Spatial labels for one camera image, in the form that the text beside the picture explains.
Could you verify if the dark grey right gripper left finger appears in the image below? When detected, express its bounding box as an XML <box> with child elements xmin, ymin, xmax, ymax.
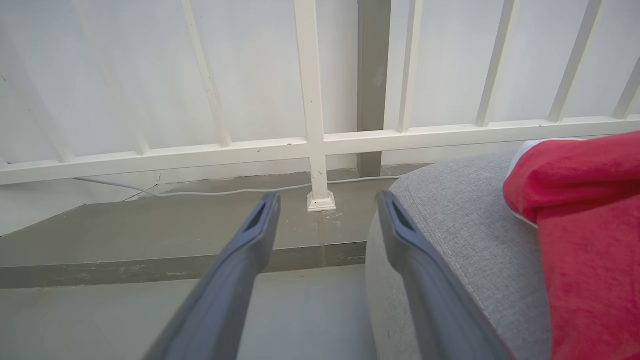
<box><xmin>142</xmin><ymin>192</ymin><xmax>282</xmax><ymax>360</ymax></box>

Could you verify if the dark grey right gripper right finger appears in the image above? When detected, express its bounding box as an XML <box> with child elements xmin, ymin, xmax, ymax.
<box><xmin>376</xmin><ymin>190</ymin><xmax>516</xmax><ymax>360</ymax></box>

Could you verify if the red and white garment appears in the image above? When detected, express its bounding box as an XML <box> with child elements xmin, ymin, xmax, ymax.
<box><xmin>502</xmin><ymin>131</ymin><xmax>640</xmax><ymax>360</ymax></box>

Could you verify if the grey fabric sofa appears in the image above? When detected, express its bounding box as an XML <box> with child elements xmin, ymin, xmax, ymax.
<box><xmin>365</xmin><ymin>150</ymin><xmax>640</xmax><ymax>360</ymax></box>

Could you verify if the white metal railing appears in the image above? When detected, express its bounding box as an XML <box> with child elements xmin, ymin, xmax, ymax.
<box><xmin>0</xmin><ymin>0</ymin><xmax>640</xmax><ymax>213</ymax></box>

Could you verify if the light grey floor cable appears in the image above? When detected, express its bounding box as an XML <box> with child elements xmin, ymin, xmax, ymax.
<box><xmin>72</xmin><ymin>175</ymin><xmax>401</xmax><ymax>199</ymax></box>

